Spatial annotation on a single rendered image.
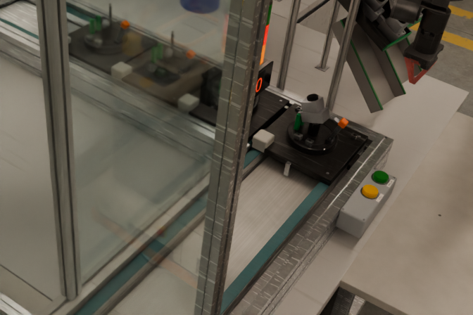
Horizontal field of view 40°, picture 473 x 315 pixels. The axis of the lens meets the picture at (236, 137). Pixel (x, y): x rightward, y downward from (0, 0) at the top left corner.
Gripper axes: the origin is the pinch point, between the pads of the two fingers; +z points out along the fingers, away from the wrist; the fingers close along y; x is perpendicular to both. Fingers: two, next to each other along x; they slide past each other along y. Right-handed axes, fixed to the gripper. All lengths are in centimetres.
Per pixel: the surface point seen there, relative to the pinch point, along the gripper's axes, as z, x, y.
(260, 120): 26.5, -34.6, 7.8
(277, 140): 26.4, -26.4, 12.2
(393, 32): 0.6, -13.4, -20.1
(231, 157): -34, 2, 90
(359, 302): 105, 5, -20
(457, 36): 123, -41, -286
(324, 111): 15.8, -18.0, 5.7
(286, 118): 26.4, -29.5, 1.9
